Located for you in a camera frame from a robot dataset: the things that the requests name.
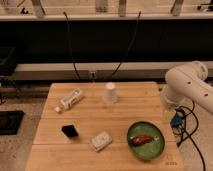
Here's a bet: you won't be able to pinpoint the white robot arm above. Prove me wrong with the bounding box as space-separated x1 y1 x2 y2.
161 61 213 115

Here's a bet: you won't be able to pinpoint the black eraser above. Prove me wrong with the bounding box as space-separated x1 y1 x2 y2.
62 125 78 138

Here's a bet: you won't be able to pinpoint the white plastic bottle lying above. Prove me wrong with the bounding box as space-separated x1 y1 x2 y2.
54 88 84 113

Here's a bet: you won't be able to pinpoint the small white box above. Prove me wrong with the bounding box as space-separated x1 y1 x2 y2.
91 131 113 152

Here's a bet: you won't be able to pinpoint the red brown food item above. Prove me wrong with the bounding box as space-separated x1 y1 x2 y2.
130 134 154 146

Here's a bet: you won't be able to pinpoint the green round plate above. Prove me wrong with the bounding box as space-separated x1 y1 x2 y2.
127 121 165 161

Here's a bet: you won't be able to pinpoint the black floor mat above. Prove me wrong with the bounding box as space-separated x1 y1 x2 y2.
0 110 24 135

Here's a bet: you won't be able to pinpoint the white wall outlet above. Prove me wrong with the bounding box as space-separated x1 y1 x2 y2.
89 71 96 80

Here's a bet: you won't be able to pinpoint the left black hanging cable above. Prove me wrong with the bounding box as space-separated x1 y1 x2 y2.
62 11 81 81

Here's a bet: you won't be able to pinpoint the black hanging cable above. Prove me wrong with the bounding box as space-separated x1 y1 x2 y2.
107 10 142 80
62 11 81 81

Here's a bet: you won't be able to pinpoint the right black hanging cable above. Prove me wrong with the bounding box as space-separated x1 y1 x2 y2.
107 10 142 80

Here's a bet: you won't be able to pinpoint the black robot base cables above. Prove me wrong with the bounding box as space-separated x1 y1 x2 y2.
171 100 208 171

